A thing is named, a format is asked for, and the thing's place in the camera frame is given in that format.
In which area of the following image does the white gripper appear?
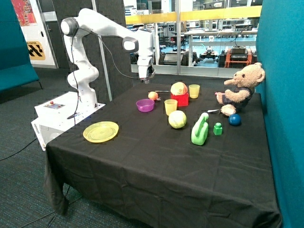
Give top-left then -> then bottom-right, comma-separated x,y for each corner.
137,57 -> 155,84

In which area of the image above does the purple plastic bowl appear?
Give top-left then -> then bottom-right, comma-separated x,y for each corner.
136,99 -> 155,113

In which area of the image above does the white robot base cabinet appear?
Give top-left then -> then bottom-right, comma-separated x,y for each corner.
31,92 -> 105,151

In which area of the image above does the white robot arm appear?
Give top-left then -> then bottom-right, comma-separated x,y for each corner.
61,9 -> 155,109

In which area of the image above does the peach toy fruit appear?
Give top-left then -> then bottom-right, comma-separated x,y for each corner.
148,91 -> 158,101

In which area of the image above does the yellow red soft ball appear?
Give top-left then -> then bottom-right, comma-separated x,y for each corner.
171,82 -> 188,95

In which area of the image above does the yellow cup near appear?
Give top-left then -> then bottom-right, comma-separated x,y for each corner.
164,99 -> 178,116

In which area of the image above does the yellow cup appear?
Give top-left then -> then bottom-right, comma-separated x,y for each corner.
164,99 -> 178,116
189,84 -> 200,99

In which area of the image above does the red box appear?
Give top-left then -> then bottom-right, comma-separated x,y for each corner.
171,93 -> 189,107

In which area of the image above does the yellow softball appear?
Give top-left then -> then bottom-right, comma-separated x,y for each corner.
168,110 -> 187,129

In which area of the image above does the yellow cup far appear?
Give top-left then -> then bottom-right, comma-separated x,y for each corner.
189,84 -> 200,99

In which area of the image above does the yellow plastic plate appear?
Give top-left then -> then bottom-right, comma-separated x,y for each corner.
83,121 -> 119,143

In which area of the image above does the green toy watering can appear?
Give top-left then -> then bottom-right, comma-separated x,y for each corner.
191,113 -> 209,146

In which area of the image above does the black tablecloth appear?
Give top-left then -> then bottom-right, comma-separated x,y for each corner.
44,84 -> 282,228

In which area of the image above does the green toy block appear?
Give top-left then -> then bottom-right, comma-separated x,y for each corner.
213,122 -> 223,135

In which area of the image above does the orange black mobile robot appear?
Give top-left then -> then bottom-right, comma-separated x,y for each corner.
224,46 -> 252,68

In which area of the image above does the blue ball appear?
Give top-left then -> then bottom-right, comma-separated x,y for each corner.
228,114 -> 241,126

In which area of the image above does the brown teddy bear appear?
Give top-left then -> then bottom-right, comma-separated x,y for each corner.
215,62 -> 266,116

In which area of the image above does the yellow black sign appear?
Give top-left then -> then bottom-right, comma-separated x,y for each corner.
27,41 -> 46,61

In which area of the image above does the teal sofa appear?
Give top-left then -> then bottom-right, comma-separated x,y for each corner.
0,0 -> 39,92

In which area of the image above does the red poster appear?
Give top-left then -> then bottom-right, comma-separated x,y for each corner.
11,0 -> 37,27

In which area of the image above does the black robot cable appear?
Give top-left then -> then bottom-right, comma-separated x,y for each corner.
67,27 -> 143,120

